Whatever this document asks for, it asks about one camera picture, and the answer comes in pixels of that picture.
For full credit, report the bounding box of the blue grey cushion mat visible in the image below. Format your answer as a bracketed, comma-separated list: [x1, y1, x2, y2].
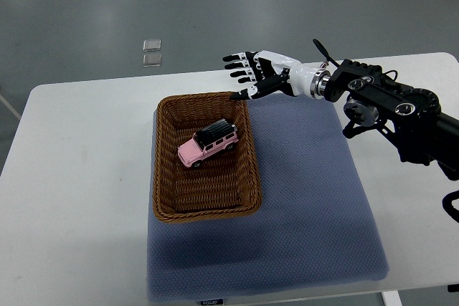
[147, 93, 389, 302]

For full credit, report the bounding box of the upper metal floor plate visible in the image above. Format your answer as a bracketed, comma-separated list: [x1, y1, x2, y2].
[143, 39, 161, 52]

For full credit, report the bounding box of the brown wicker basket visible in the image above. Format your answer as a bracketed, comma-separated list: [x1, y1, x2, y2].
[151, 92, 262, 224]

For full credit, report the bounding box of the pink toy car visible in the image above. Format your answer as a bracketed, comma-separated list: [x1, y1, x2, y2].
[177, 118, 239, 168]

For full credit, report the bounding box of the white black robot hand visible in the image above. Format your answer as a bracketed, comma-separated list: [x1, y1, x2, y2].
[222, 50, 318, 100]

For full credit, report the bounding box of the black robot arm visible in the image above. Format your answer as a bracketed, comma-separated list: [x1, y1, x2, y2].
[222, 39, 458, 181]

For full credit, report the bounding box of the white table leg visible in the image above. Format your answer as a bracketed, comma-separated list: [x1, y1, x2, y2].
[382, 290, 402, 306]

